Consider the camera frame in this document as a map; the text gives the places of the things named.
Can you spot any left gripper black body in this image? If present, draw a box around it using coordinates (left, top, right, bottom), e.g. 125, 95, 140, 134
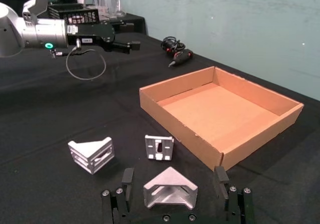
66, 21, 116, 52

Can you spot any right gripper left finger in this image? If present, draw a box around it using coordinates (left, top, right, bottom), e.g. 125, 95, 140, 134
100, 168, 136, 224

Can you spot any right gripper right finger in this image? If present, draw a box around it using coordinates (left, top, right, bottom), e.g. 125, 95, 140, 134
214, 166, 255, 224

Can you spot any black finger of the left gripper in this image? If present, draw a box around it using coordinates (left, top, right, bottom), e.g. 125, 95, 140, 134
111, 41, 141, 55

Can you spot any black rack with steel bars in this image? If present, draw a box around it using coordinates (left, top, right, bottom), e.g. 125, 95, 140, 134
48, 4, 100, 25

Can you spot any clear plastic case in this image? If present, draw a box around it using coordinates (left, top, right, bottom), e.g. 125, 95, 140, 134
93, 0, 127, 19

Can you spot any black table cloth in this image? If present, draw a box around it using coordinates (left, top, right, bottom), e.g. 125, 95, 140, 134
0, 3, 320, 224

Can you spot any shallow brown cardboard tray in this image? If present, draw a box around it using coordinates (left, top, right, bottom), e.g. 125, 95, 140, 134
139, 65, 305, 172

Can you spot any thin dark gripper cable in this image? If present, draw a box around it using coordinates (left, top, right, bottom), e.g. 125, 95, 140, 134
50, 38, 107, 81

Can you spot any aluminium corner bracket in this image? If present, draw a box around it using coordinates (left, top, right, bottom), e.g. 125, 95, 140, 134
67, 137, 116, 176
142, 166, 199, 209
144, 134, 175, 162

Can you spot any black corded tool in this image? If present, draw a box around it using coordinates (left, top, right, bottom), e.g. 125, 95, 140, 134
160, 36, 194, 68

